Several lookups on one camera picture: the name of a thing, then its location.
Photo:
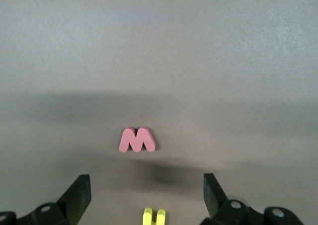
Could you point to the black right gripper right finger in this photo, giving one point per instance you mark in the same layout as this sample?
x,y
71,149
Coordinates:
x,y
233,212

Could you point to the yellow foam letter n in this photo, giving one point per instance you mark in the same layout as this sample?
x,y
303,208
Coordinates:
x,y
147,217

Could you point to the red foam letter M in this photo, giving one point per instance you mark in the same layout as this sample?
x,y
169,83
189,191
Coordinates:
x,y
124,143

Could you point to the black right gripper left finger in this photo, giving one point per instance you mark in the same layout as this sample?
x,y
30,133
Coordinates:
x,y
69,205

